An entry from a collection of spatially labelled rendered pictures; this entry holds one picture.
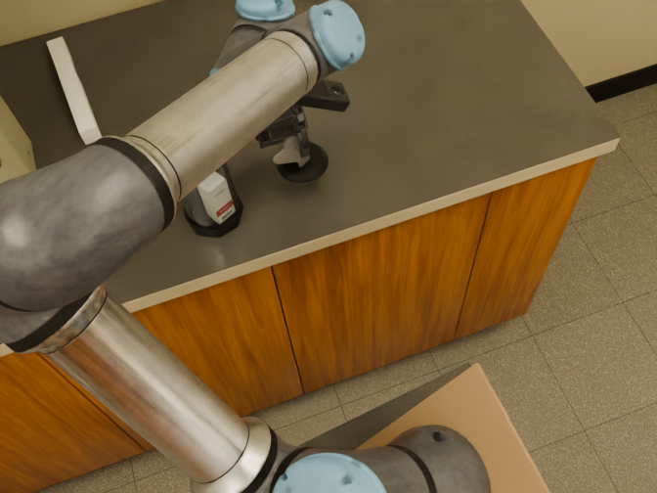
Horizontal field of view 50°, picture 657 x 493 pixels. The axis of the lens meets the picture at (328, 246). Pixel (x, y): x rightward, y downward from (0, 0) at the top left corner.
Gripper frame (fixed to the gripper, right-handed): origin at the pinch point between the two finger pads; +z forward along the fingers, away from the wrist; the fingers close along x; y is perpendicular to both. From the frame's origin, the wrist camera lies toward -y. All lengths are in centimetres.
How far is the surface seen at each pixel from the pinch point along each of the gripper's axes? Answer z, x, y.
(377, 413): 8.2, 44.9, 3.5
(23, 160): 2, -18, 47
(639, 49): 81, -60, -134
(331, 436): 8.2, 45.8, 11.2
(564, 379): 102, 29, -62
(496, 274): 57, 10, -42
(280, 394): 86, 10, 17
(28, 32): 9, -60, 43
